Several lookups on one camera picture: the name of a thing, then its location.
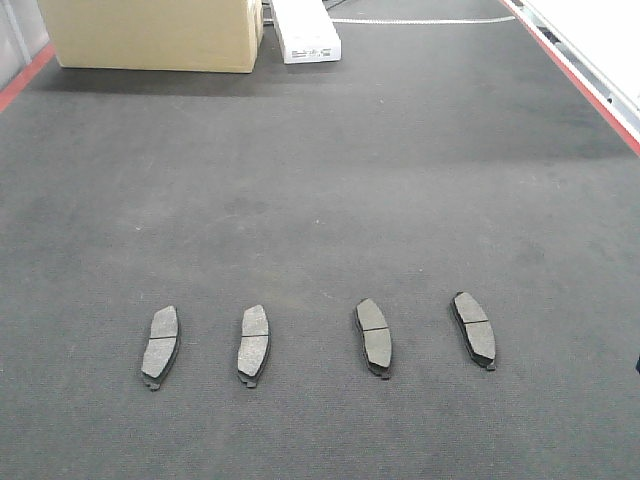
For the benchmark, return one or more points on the dark grey brake pad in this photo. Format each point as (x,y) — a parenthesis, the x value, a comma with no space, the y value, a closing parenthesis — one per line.
(476,329)
(376,338)
(162,347)
(254,345)

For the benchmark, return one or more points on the white long box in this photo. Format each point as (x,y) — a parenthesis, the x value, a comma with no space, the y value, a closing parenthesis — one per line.
(305,31)

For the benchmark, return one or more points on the cardboard box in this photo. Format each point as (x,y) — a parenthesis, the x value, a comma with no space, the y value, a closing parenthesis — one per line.
(173,35)

